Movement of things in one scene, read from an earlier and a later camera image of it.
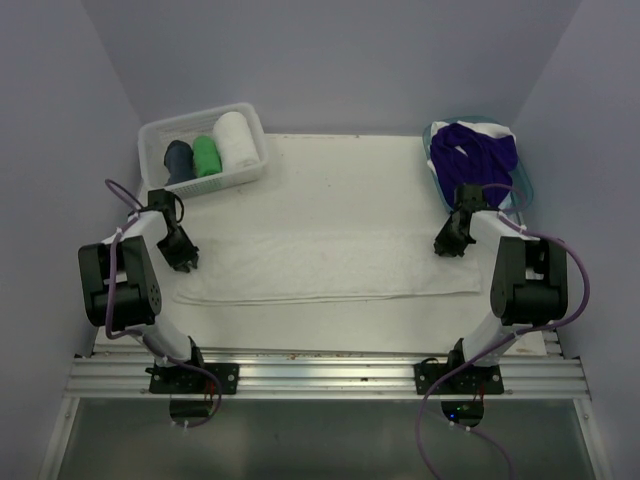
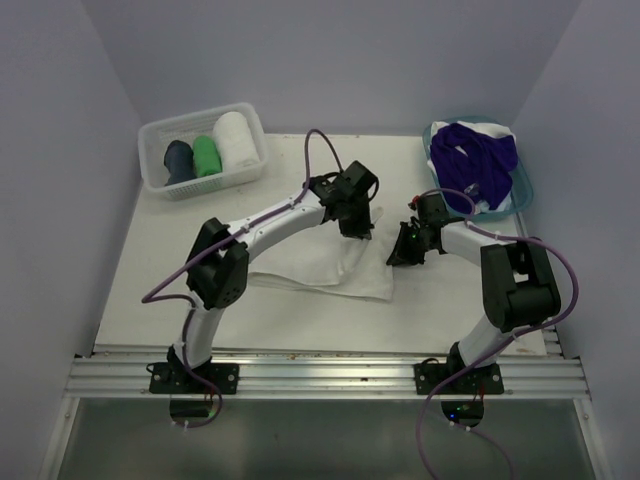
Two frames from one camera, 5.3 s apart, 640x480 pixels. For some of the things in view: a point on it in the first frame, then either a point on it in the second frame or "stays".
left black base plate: x=170 y=379 stays
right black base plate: x=468 y=380 stays
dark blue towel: x=179 y=159 stays
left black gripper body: x=177 y=249 -> x=357 y=220
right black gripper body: x=451 y=241 -> x=410 y=248
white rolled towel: x=234 y=142 stays
